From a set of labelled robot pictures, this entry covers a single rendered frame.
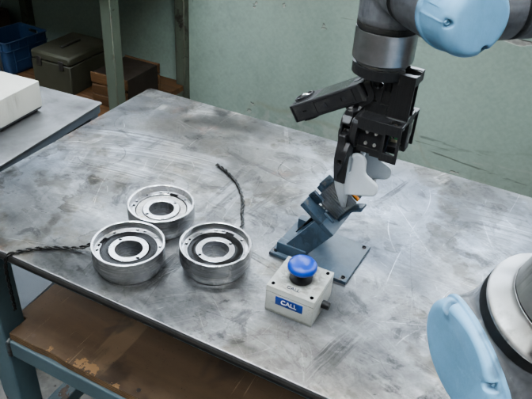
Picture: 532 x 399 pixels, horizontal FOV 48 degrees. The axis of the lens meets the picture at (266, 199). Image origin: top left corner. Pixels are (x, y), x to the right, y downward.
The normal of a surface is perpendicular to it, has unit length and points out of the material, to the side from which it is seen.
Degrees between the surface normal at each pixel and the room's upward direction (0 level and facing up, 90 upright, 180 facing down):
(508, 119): 90
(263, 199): 0
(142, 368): 0
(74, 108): 0
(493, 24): 90
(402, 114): 90
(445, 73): 90
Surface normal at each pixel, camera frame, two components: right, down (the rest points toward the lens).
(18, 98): 0.92, 0.27
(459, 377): -0.96, 0.21
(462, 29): 0.33, 0.54
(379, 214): 0.06, -0.83
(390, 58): -0.01, 0.56
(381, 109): -0.49, 0.47
